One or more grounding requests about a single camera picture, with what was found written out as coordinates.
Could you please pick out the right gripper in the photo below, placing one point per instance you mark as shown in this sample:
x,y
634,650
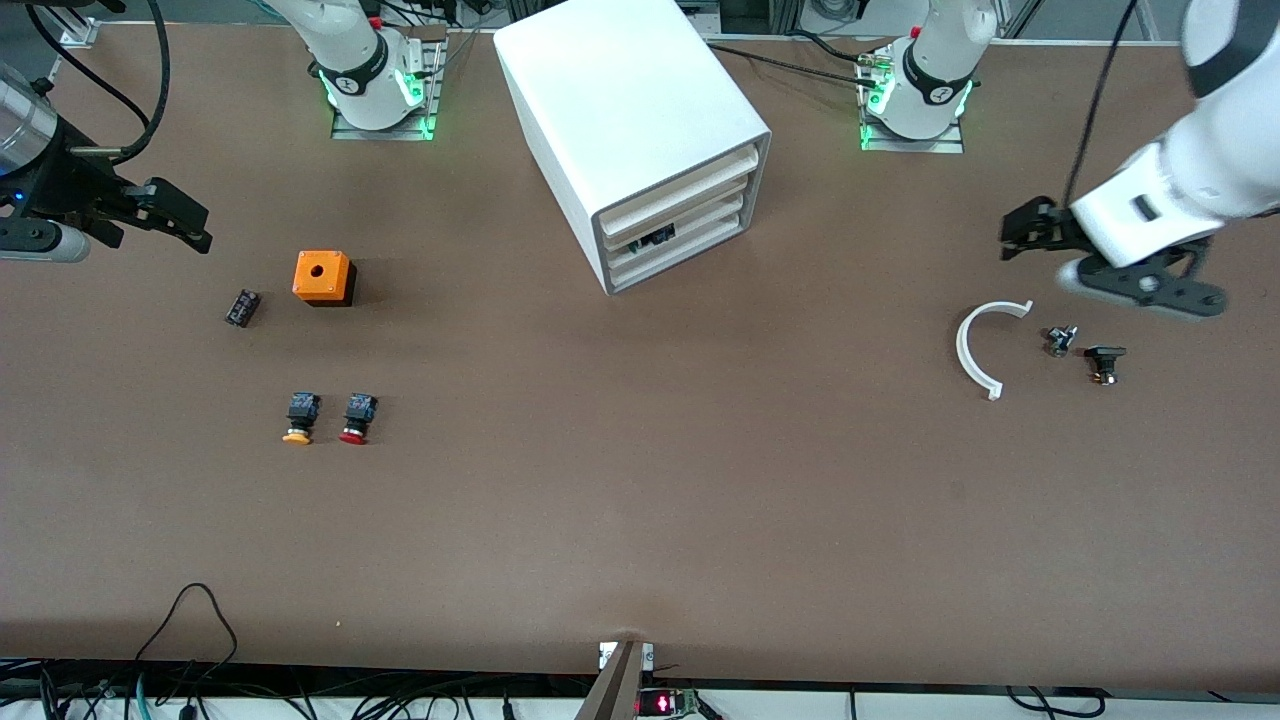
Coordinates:
x,y
72,183

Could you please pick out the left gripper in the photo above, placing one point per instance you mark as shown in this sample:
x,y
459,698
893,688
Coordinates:
x,y
1042,228

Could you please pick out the red mushroom push button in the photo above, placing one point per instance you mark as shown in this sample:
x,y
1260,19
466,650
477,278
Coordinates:
x,y
358,410

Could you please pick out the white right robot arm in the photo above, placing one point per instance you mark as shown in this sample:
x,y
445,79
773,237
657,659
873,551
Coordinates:
x,y
350,50

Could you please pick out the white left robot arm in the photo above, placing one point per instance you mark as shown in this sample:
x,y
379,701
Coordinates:
x,y
1230,160

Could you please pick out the yellow mushroom push button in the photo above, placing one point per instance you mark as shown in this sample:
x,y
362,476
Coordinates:
x,y
302,410

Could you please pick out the small grey metal part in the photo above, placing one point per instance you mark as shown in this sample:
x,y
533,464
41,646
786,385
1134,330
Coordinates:
x,y
1060,341

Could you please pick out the small black contact block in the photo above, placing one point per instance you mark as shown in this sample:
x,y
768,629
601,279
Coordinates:
x,y
242,308

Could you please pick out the white curved plastic piece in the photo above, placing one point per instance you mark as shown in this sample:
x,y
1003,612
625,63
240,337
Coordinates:
x,y
961,350

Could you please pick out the black blue electronic component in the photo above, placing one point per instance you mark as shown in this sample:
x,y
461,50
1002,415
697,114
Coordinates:
x,y
655,238

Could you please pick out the small red LED device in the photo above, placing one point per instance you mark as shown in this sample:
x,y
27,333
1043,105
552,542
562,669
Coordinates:
x,y
660,703

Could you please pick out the black brass switch part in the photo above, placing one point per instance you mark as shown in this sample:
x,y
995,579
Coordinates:
x,y
1105,355

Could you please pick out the orange button enclosure box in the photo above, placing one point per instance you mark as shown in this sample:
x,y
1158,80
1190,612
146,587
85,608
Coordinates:
x,y
325,285

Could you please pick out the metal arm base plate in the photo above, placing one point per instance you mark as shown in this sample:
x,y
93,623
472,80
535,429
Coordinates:
x,y
350,128
940,146

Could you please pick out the brown camera mount beam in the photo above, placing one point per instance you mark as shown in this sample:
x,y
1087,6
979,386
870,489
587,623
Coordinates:
x,y
615,690

